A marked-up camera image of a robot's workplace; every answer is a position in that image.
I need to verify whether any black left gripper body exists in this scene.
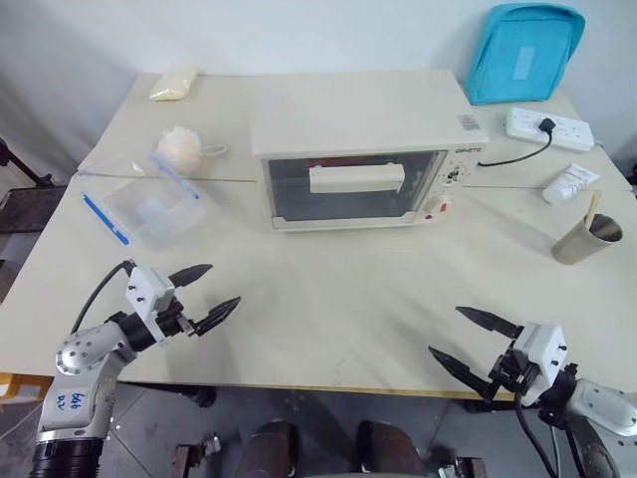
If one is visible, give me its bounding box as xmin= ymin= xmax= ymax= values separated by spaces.
xmin=157 ymin=297 xmax=196 ymax=342

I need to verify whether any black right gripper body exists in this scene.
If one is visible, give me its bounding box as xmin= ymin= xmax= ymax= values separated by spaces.
xmin=487 ymin=342 xmax=541 ymax=399

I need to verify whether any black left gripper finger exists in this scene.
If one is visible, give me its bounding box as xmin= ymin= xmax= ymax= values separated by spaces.
xmin=190 ymin=296 xmax=243 ymax=339
xmin=167 ymin=263 xmax=215 ymax=290

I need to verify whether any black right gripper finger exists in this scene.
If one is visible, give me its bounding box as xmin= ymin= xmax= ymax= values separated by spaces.
xmin=455 ymin=306 xmax=525 ymax=344
xmin=427 ymin=346 xmax=500 ymax=404

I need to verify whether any clear plastic container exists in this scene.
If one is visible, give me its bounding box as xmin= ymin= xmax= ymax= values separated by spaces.
xmin=102 ymin=175 xmax=208 ymax=256

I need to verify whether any red white oven knob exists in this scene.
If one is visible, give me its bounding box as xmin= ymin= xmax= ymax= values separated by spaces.
xmin=422 ymin=192 xmax=455 ymax=221

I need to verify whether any glass oven door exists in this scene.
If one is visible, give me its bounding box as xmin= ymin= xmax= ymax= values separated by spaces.
xmin=259 ymin=148 xmax=452 ymax=233

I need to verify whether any cream toaster oven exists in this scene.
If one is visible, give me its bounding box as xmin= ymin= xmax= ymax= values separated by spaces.
xmin=250 ymin=69 xmax=489 ymax=236

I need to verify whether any dark rounded shape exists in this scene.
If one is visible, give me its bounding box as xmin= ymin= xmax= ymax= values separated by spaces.
xmin=237 ymin=419 xmax=304 ymax=478
xmin=354 ymin=419 xmax=425 ymax=478

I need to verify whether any steel cup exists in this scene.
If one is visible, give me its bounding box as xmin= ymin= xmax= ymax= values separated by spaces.
xmin=549 ymin=213 xmax=624 ymax=266

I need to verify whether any white mesh bath sponge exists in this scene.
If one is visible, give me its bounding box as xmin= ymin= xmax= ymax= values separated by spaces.
xmin=155 ymin=125 xmax=231 ymax=176

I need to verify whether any wooden stick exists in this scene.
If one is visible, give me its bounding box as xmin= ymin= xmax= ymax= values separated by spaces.
xmin=582 ymin=191 xmax=604 ymax=231

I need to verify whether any white cream tube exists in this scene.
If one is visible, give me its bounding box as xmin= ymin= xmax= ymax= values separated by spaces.
xmin=541 ymin=162 xmax=599 ymax=206

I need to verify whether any yellow box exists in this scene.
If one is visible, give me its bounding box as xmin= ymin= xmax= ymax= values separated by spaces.
xmin=0 ymin=371 xmax=55 ymax=415

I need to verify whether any black metal rack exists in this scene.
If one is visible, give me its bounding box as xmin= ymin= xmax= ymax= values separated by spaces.
xmin=0 ymin=136 xmax=67 ymax=236

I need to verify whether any pale yellow sponge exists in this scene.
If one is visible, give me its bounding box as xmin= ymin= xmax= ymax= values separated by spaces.
xmin=147 ymin=68 xmax=200 ymax=104

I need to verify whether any white power strip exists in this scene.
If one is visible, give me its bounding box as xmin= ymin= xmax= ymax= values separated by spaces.
xmin=504 ymin=106 xmax=596 ymax=153

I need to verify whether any blue fabric bag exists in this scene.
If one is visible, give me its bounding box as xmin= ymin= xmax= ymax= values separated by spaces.
xmin=464 ymin=3 xmax=588 ymax=107

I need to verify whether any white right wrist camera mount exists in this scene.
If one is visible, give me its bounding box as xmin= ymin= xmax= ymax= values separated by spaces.
xmin=512 ymin=322 xmax=569 ymax=405

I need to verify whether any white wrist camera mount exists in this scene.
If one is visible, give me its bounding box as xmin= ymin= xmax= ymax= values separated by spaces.
xmin=124 ymin=266 xmax=176 ymax=343
xmin=512 ymin=322 xmax=569 ymax=405

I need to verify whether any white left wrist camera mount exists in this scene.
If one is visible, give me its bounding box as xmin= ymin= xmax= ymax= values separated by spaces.
xmin=124 ymin=266 xmax=176 ymax=343

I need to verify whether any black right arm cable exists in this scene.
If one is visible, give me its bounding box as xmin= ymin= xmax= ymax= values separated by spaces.
xmin=514 ymin=391 xmax=561 ymax=478

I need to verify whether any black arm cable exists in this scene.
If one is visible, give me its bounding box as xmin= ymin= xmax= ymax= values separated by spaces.
xmin=514 ymin=391 xmax=561 ymax=478
xmin=69 ymin=259 xmax=138 ymax=335

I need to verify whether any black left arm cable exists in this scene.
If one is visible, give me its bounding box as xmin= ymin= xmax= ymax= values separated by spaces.
xmin=69 ymin=259 xmax=138 ymax=335

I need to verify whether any black power plug and cord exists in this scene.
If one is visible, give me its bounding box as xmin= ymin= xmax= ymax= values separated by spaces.
xmin=477 ymin=118 xmax=558 ymax=168

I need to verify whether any cream oven door handle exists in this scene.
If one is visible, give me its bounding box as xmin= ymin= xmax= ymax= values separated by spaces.
xmin=308 ymin=162 xmax=405 ymax=197

